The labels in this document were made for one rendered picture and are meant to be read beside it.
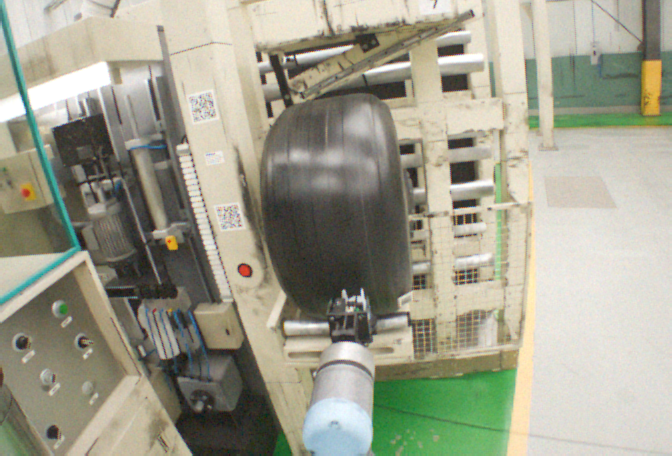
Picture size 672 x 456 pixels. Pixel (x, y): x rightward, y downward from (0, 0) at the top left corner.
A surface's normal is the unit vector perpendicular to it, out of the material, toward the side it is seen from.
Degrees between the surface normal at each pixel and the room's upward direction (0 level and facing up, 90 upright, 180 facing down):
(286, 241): 80
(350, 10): 90
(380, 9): 90
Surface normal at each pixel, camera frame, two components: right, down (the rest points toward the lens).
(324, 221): -0.15, 0.08
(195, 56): -0.11, 0.35
